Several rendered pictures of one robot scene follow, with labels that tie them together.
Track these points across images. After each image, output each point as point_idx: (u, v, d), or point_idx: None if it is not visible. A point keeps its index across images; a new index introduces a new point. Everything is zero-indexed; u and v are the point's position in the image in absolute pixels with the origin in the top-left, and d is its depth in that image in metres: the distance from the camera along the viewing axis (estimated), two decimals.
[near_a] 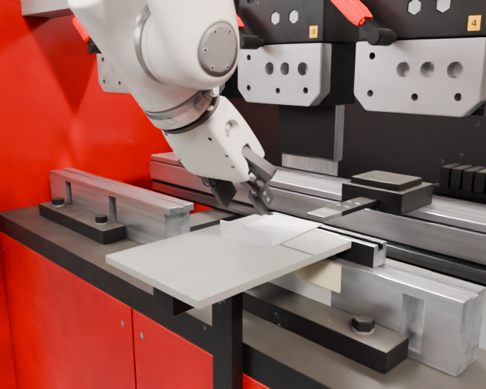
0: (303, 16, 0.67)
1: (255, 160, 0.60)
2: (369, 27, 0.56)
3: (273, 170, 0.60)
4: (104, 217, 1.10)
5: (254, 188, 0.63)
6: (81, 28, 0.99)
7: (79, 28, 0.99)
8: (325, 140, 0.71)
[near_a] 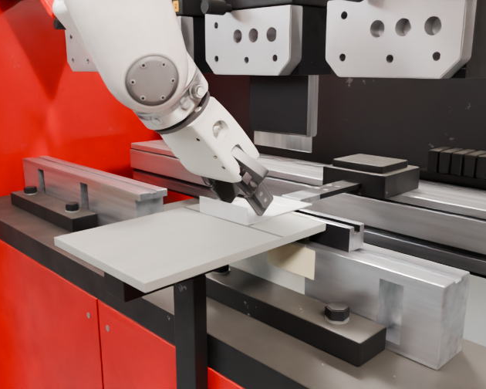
0: None
1: (246, 160, 0.59)
2: None
3: (264, 171, 0.60)
4: (75, 204, 1.04)
5: (248, 189, 0.63)
6: (47, 2, 0.93)
7: (45, 2, 0.94)
8: (298, 114, 0.66)
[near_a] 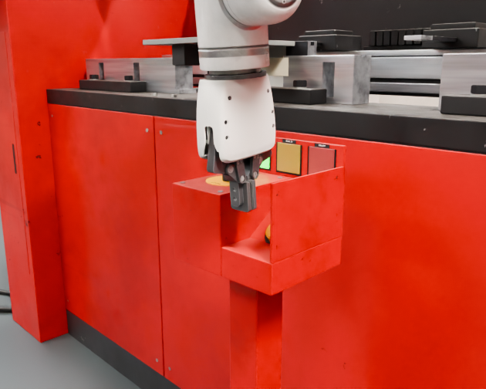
0: None
1: None
2: None
3: (268, 151, 0.71)
4: (131, 76, 1.51)
5: (258, 170, 0.68)
6: None
7: None
8: None
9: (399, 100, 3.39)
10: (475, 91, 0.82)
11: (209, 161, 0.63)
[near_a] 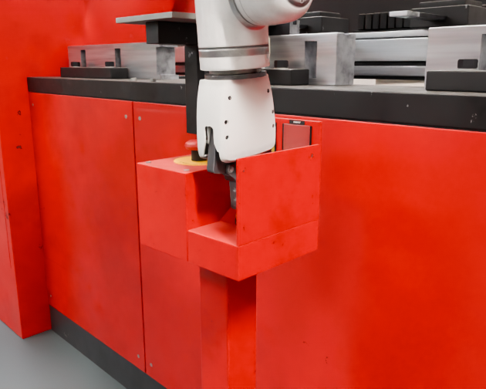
0: None
1: None
2: None
3: (268, 151, 0.71)
4: (112, 62, 1.46)
5: None
6: None
7: None
8: None
9: None
10: (462, 65, 0.77)
11: (209, 161, 0.63)
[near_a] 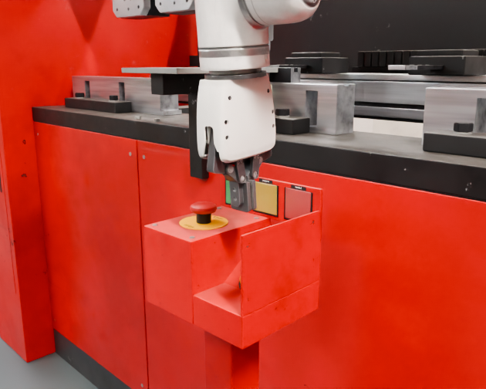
0: None
1: None
2: None
3: (268, 151, 0.71)
4: (116, 96, 1.49)
5: (258, 170, 0.68)
6: None
7: None
8: None
9: None
10: (458, 129, 0.79)
11: (209, 161, 0.63)
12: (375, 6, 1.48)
